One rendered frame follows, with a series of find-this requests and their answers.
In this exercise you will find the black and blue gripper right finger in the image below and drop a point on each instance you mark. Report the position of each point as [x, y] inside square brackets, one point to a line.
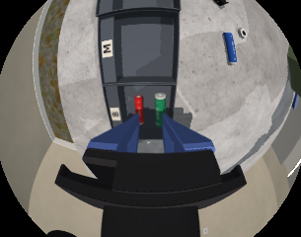
[184, 138]

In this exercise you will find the green battery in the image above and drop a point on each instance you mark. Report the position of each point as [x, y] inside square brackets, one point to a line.
[160, 107]

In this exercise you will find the black die with white pips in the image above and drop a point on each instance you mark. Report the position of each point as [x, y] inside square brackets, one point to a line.
[221, 2]

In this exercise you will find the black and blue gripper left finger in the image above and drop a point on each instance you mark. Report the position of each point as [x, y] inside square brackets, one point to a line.
[118, 137]

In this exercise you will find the white hex nut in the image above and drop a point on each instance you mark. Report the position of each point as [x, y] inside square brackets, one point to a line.
[242, 33]

